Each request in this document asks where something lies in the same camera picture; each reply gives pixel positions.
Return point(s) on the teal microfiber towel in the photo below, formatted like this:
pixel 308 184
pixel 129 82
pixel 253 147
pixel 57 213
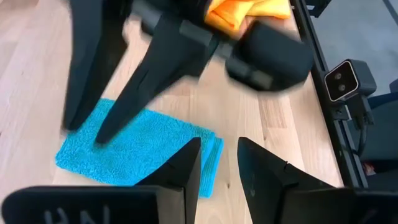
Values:
pixel 130 155

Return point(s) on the orange microfiber towel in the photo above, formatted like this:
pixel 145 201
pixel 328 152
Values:
pixel 236 12

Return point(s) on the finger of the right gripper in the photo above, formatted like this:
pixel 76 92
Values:
pixel 161 68
pixel 93 56

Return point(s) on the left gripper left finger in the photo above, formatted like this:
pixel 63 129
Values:
pixel 191 174

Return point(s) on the dark office chair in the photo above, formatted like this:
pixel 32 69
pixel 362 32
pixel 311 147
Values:
pixel 384 140

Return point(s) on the black table-level camera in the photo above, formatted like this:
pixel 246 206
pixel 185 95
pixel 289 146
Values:
pixel 342 81

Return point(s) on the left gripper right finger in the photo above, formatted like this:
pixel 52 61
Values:
pixel 264 177

